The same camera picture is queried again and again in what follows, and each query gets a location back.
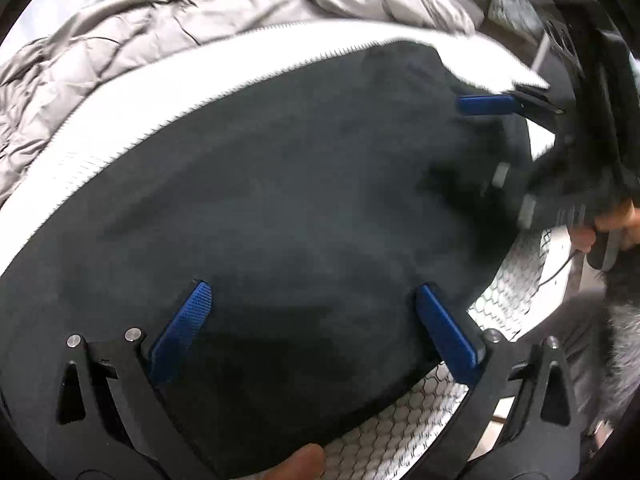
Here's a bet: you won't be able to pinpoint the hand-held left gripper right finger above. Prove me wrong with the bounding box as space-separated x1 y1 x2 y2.
400 283 582 480

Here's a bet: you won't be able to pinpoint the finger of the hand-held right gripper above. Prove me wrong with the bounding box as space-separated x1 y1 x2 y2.
456 84 568 122
480 152 566 235

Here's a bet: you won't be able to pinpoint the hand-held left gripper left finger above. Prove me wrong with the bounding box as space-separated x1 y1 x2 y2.
45 280 226 480

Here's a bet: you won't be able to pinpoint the black pants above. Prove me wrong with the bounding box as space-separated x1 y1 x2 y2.
0 40 540 480

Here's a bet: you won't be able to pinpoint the person's right hand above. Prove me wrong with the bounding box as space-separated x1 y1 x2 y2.
570 195 640 256

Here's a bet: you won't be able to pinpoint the person's left hand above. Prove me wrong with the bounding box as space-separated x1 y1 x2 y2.
259 442 326 480

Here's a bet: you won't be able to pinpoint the bed with hexagon-patterned sheet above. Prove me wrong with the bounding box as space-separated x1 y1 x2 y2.
0 20 573 480

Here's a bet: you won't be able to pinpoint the dark display cabinet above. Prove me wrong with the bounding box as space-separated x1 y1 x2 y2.
436 0 586 76

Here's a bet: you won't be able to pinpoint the person's grey clothing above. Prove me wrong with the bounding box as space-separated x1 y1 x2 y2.
564 292 640 443

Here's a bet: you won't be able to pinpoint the grey duvet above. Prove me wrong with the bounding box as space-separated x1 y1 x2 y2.
0 0 477 207

